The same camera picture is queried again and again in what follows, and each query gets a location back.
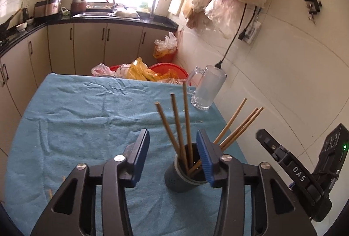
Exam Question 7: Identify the black wok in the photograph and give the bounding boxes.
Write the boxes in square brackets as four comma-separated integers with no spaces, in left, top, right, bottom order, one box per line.
[0,8,23,35]

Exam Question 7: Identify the clear glass mug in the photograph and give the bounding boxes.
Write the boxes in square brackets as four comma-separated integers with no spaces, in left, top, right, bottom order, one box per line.
[186,65,228,111]

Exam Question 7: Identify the bunch of hanging plastic bags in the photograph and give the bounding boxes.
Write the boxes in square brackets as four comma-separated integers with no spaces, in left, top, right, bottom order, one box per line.
[181,0,246,39]

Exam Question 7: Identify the white wall socket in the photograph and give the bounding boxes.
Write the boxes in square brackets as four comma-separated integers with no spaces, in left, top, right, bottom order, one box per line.
[238,19,263,45]

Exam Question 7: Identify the blue tablecloth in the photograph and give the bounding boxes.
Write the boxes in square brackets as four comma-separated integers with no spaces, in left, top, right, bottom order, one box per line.
[4,73,253,236]

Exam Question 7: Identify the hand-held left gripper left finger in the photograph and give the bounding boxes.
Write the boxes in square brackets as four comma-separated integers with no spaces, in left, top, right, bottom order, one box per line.
[31,129,151,236]

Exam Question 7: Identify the red bin with bag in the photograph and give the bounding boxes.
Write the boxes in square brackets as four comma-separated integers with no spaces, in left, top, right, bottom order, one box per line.
[153,32,178,63]

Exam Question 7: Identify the yellow plastic bags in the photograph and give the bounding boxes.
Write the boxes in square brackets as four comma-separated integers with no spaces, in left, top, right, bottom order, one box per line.
[117,57,181,83]

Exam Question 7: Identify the brown clay pot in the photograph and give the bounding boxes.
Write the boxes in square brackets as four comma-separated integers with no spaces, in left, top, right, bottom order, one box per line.
[71,0,87,14]

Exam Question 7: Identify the beige lower kitchen cabinets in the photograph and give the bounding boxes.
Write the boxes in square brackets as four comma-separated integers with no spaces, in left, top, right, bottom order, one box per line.
[0,21,179,155]

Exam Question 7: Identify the white cutting board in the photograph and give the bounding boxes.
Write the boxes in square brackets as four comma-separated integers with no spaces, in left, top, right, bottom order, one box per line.
[167,0,189,16]

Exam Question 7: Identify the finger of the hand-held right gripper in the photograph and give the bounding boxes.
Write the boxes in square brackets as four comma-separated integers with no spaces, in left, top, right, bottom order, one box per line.
[256,129,293,168]

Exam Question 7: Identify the dark grey chopstick holder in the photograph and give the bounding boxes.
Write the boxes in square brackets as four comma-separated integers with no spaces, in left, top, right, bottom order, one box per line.
[164,143,216,193]

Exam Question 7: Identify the black power cable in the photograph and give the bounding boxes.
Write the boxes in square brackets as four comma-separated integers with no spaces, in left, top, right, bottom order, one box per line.
[214,2,248,69]

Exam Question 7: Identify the silver rice cooker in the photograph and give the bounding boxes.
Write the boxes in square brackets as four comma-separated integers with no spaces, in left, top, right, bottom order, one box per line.
[34,0,62,19]

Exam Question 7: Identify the translucent pink plastic bag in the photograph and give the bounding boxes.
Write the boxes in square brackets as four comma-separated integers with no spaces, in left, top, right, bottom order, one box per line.
[91,63,118,78]

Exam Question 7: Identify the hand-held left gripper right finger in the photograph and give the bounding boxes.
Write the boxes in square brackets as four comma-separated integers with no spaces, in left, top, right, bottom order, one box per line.
[196,129,318,236]

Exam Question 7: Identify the metal faucet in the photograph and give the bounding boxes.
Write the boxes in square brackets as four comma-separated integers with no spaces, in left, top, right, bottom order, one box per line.
[149,0,157,21]

